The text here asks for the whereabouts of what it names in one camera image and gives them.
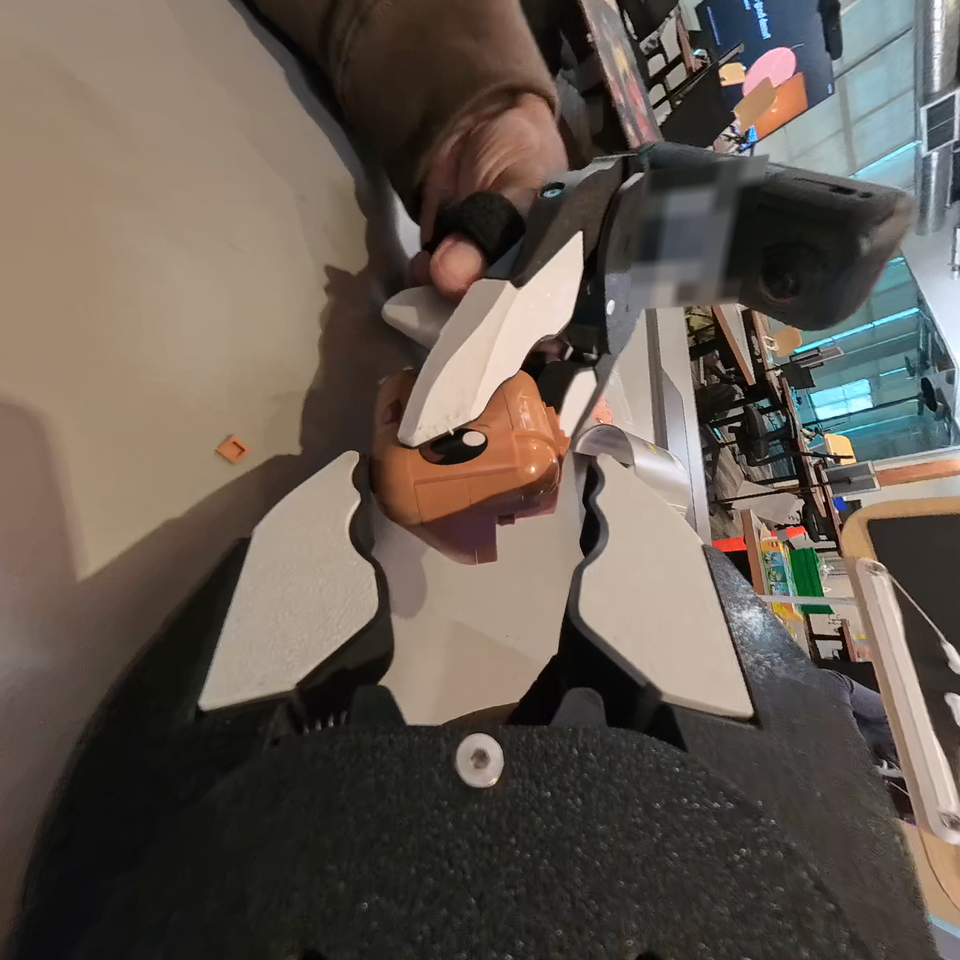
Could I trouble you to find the wall display screen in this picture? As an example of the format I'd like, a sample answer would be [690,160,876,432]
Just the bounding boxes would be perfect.
[696,0,838,141]

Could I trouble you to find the person's left forearm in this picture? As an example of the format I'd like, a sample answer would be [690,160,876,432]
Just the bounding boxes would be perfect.
[247,0,560,222]

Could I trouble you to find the brown lego head model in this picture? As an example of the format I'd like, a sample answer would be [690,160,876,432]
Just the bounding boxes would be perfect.
[371,369,571,568]

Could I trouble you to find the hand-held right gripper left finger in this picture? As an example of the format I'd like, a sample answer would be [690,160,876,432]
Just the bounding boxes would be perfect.
[198,451,396,727]

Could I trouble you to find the lego instruction booklet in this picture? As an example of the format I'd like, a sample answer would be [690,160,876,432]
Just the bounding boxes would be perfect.
[573,307,714,545]

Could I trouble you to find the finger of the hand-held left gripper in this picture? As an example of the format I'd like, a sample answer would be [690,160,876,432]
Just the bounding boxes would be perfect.
[558,363,605,445]
[397,232,586,450]

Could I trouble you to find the person's left hand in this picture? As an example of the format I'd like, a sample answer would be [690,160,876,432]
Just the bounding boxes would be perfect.
[408,93,573,301]

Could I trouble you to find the green box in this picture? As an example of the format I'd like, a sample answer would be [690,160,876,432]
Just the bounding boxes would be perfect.
[787,547,852,618]

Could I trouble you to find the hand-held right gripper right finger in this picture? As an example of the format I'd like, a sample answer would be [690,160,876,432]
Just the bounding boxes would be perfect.
[566,453,756,725]

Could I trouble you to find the silver ventilation duct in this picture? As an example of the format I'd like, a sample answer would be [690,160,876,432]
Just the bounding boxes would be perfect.
[911,0,960,235]

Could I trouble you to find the black office chair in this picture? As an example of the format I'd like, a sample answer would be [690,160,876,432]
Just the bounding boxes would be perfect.
[731,405,798,472]

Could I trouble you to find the dark wall painting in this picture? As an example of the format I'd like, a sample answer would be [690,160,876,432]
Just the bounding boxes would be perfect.
[581,0,667,149]

